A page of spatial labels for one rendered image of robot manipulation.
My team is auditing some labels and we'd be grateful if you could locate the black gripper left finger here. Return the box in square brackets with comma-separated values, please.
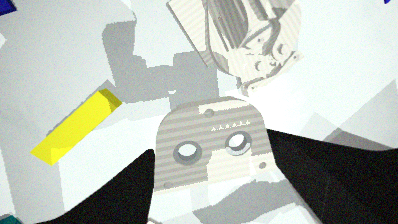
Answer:
[36, 149, 155, 224]

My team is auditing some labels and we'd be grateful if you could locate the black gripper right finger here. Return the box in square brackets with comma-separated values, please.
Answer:
[266, 128, 398, 224]

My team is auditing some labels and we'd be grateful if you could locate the yellow flat bar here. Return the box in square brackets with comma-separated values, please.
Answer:
[30, 88, 122, 166]

